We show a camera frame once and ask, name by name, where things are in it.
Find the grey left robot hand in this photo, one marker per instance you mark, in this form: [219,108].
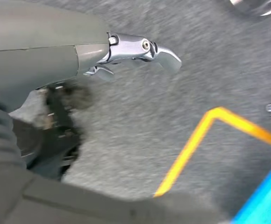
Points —
[32,46]

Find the blue metal shelf rack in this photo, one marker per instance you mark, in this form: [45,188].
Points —
[266,198]

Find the yellow floor tape square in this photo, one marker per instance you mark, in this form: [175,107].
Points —
[188,148]

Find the black robot foot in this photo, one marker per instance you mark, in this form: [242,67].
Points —
[60,139]

